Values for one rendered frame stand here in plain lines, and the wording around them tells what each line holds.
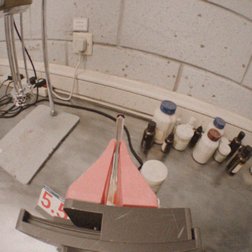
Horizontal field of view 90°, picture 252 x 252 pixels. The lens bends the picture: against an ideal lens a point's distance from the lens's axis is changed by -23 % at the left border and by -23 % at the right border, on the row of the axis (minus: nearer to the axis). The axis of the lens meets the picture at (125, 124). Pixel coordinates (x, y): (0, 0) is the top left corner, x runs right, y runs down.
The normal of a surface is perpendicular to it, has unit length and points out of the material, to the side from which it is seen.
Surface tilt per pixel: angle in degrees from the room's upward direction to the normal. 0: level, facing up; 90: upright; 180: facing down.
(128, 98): 90
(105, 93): 90
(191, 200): 0
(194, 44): 90
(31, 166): 0
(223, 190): 0
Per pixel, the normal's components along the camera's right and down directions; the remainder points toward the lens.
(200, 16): -0.32, 0.60
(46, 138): 0.11, -0.74
